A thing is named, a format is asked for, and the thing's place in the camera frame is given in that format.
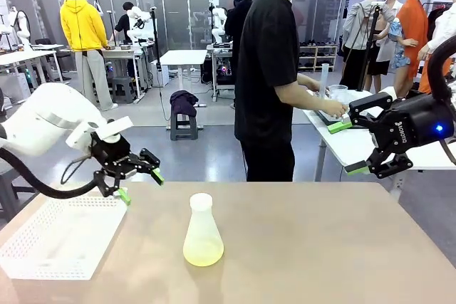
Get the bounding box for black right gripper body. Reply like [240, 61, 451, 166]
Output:
[370, 93, 454, 152]

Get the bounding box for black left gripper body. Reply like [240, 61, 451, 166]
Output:
[90, 132, 139, 180]

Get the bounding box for clear plastic beaker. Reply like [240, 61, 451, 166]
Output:
[328, 84, 350, 105]

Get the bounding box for clear plastic graduated cylinder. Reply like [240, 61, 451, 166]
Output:
[320, 63, 330, 101]

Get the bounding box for translucent plastic conical flask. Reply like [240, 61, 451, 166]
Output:
[182, 207, 226, 268]

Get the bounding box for person's left forearm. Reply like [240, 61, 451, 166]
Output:
[296, 72, 317, 92]

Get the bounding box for person's right forearm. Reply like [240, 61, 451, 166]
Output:
[276, 80, 333, 115]

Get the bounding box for person's right hand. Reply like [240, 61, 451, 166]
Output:
[321, 98, 351, 119]

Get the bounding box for person's left hand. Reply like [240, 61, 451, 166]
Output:
[307, 80, 323, 98]

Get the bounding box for black plastic tray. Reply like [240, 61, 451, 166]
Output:
[316, 97, 379, 124]

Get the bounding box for white side table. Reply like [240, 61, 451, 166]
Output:
[301, 85, 456, 192]

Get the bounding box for grey step stool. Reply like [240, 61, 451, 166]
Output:
[170, 112, 200, 142]

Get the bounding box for figure in white shirt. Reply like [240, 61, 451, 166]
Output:
[366, 0, 411, 95]

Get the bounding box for dark cloth bundle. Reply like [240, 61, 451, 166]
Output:
[169, 90, 200, 119]

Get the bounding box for white shoe rack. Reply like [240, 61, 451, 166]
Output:
[298, 44, 339, 73]

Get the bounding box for white perforated plastic basket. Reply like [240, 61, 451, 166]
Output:
[0, 195, 129, 281]

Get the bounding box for mannequin in grey shirt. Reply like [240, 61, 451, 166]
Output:
[338, 0, 397, 92]

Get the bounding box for mannequin in orange dress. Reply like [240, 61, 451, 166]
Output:
[386, 0, 433, 98]

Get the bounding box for white workbench with trays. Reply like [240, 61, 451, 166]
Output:
[73, 44, 151, 103]

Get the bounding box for mannequin in white jacket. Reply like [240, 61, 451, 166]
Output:
[417, 0, 456, 95]

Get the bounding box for person in black T-shirt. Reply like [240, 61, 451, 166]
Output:
[234, 0, 301, 182]

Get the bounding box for small white table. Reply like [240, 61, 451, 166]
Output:
[159, 49, 209, 108]

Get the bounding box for black light stand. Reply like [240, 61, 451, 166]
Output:
[148, 6, 172, 122]

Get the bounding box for white drawer cabinet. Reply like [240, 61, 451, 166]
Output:
[0, 72, 32, 101]

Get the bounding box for person in yellow top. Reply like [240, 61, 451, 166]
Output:
[59, 0, 119, 112]

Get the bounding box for long white desk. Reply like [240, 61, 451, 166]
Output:
[0, 43, 71, 88]

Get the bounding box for person in black hoodie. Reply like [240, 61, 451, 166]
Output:
[224, 0, 256, 53]

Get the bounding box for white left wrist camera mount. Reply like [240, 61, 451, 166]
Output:
[95, 115, 134, 142]

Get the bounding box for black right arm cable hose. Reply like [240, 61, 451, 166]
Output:
[426, 36, 456, 103]

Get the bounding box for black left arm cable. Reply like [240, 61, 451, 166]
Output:
[0, 146, 108, 200]

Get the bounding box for black camera tripod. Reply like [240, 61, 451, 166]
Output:
[355, 1, 386, 93]

